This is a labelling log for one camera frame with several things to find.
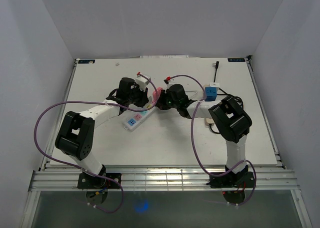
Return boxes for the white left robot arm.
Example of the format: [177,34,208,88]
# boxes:
[55,74,151,188]

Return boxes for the white multicolour power strip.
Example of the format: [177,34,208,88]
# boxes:
[122,97,157,132]

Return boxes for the beige red power strip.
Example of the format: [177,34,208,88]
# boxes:
[203,84,214,126]

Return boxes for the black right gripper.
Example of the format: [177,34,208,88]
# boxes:
[155,90,179,111]

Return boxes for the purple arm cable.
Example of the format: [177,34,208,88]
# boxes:
[169,74,257,206]
[33,73,159,214]

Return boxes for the papers at back edge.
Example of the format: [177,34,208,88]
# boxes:
[139,55,196,59]

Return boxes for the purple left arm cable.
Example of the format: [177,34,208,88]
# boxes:
[33,73,159,214]

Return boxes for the black power cord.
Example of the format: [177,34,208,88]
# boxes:
[209,60,245,134]

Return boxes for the blue cube socket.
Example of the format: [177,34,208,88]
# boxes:
[204,86,218,102]

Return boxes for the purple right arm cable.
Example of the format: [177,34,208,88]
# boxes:
[169,74,257,206]

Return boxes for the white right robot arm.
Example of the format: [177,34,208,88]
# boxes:
[156,84,252,187]

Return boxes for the white usb charger plug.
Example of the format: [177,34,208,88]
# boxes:
[209,82,220,88]

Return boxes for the white power cord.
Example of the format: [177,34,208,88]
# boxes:
[186,88,205,100]

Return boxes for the pink plug adapter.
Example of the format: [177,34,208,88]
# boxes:
[152,87,163,104]

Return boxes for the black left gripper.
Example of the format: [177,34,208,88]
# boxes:
[126,83,148,108]

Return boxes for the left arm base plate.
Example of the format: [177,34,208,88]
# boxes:
[77,173,120,190]

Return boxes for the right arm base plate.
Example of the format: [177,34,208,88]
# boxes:
[206,172,255,188]

